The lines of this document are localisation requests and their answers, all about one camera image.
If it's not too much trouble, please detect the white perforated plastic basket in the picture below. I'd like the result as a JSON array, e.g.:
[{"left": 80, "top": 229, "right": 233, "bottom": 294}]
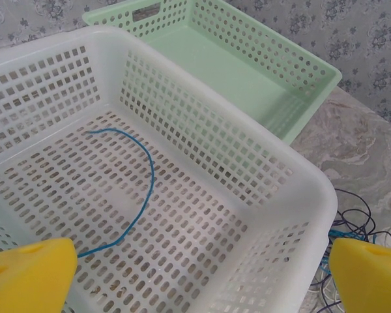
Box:
[{"left": 0, "top": 25, "right": 340, "bottom": 313}]

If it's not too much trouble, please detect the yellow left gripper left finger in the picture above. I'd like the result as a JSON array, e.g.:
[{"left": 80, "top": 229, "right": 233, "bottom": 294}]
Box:
[{"left": 0, "top": 237, "right": 80, "bottom": 313}]

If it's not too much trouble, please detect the light green plastic basket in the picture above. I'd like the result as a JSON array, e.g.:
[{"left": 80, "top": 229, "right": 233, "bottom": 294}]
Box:
[{"left": 81, "top": 0, "right": 343, "bottom": 146}]

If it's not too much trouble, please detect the blue cable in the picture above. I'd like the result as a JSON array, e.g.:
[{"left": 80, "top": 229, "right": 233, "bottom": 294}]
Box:
[
  {"left": 328, "top": 228, "right": 379, "bottom": 245},
  {"left": 77, "top": 127, "right": 156, "bottom": 259},
  {"left": 318, "top": 260, "right": 334, "bottom": 286}
]

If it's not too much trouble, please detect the dark navy cable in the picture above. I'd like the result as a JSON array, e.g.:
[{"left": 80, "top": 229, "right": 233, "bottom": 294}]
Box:
[
  {"left": 332, "top": 188, "right": 379, "bottom": 242},
  {"left": 314, "top": 254, "right": 341, "bottom": 313}
]

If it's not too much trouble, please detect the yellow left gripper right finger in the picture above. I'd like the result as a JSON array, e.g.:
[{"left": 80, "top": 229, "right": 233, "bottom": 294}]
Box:
[{"left": 328, "top": 237, "right": 391, "bottom": 313}]

